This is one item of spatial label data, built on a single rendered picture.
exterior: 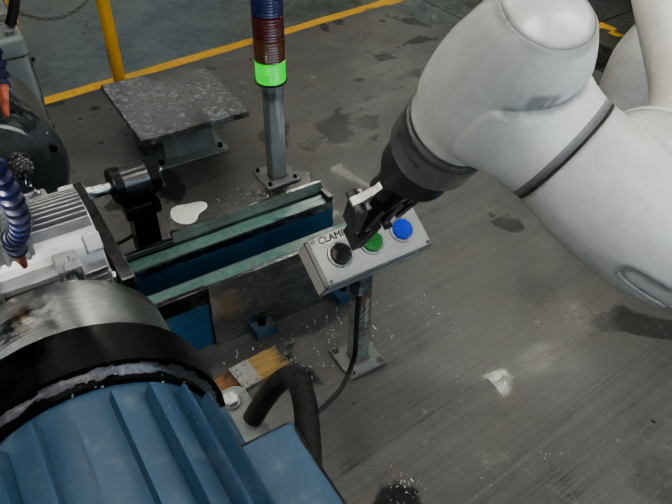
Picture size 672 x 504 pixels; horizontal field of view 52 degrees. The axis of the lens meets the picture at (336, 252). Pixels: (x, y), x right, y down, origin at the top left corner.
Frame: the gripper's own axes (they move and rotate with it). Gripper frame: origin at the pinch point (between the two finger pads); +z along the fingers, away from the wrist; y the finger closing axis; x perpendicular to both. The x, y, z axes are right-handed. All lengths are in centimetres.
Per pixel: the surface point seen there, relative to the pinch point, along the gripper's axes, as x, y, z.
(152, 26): -217, -75, 270
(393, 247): 2.0, -7.5, 8.7
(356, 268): 2.8, -1.1, 8.8
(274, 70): -43, -17, 36
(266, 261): -7.7, 2.4, 31.1
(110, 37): -173, -34, 206
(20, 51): -60, 24, 39
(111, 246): -15.9, 25.1, 23.3
